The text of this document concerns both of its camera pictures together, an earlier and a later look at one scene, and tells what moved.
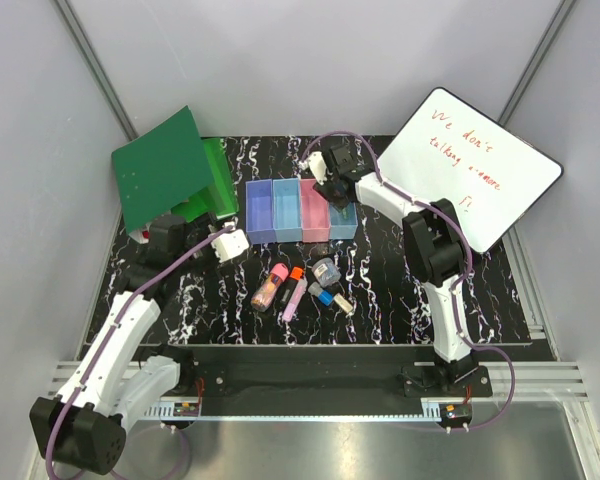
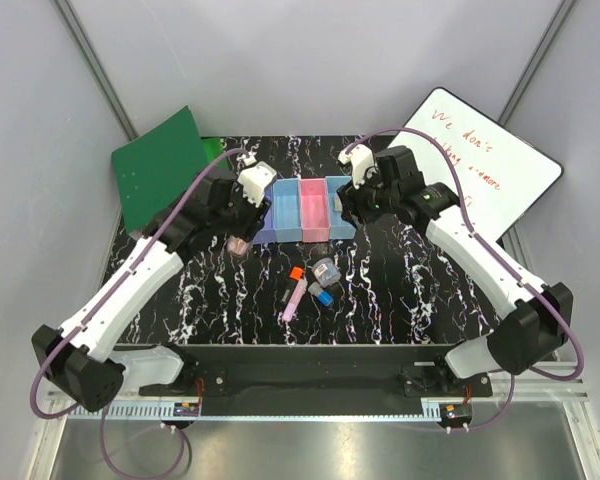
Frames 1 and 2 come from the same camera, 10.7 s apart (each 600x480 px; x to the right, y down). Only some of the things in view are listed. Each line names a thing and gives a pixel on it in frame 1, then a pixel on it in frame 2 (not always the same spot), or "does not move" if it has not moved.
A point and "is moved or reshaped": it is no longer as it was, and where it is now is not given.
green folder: x=174 y=171 does not move
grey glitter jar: x=326 y=272 does not move
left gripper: x=201 y=228 -> x=255 y=215
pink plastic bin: x=314 y=213 does not move
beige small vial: x=343 y=302 is moved or reshaped
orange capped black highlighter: x=296 y=274 does not move
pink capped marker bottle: x=267 y=291 is moved or reshaped
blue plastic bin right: x=342 y=228 does not move
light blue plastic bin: x=286 y=210 does not move
